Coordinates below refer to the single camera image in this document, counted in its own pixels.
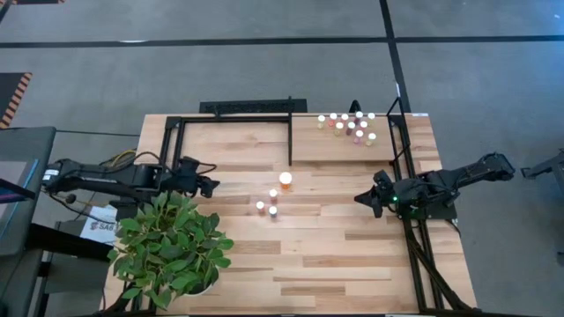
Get green leafy plant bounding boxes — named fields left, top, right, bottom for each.
left=107, top=189, right=235, bottom=312

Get wooden shelf black metal frame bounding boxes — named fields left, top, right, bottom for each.
left=288, top=96, right=404, bottom=167

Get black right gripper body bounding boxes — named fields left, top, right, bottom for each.
left=372, top=169, right=400, bottom=210

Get black floor stand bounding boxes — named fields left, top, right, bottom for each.
left=519, top=149, right=564, bottom=182

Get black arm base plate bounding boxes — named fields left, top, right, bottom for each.
left=398, top=200, right=459, bottom=222

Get grey desk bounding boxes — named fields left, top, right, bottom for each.
left=0, top=126, right=57, bottom=259

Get thin black floor cable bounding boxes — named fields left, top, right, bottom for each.
left=55, top=129, right=141, bottom=137

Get white printed sheet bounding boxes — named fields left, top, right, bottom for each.
left=80, top=205, right=121, bottom=246

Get yellow cable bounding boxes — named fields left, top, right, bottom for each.
left=100, top=148, right=138, bottom=168

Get black long table rails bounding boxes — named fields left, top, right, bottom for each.
left=387, top=113, right=479, bottom=314

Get white plant pot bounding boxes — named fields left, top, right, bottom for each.
left=182, top=281, right=215, bottom=299

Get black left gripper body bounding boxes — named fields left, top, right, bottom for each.
left=174, top=155, right=203, bottom=197

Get black rectangular table frame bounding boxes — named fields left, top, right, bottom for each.
left=159, top=114, right=293, bottom=171

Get black orange striped mat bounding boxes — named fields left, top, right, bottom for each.
left=0, top=71, right=33, bottom=129

